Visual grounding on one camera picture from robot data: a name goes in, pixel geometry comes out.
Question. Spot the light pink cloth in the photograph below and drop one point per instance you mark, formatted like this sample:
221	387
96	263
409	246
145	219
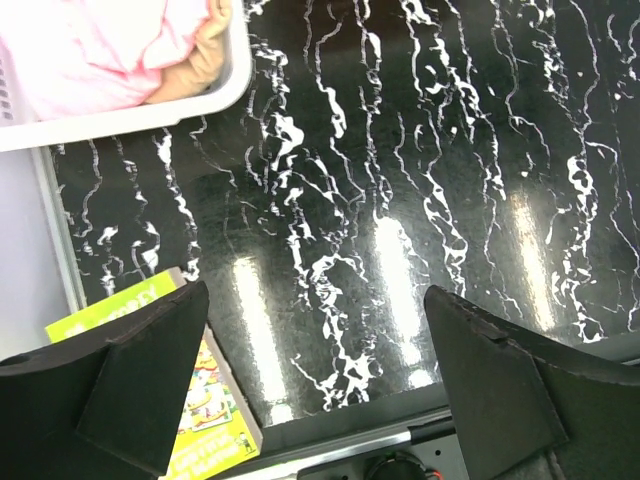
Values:
77	58

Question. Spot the beige cloth in basket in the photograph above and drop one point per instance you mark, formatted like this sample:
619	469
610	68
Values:
203	65

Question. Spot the green treehouse book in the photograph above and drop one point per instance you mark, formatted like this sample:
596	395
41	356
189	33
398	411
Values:
217	430

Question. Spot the white plastic basket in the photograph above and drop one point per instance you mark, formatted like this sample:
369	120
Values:
20	128

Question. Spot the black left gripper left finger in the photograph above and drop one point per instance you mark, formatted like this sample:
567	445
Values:
104	404

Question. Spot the aluminium frame rail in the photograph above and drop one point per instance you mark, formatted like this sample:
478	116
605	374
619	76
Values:
411	419

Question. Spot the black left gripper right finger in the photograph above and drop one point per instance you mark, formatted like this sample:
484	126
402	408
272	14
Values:
527	407

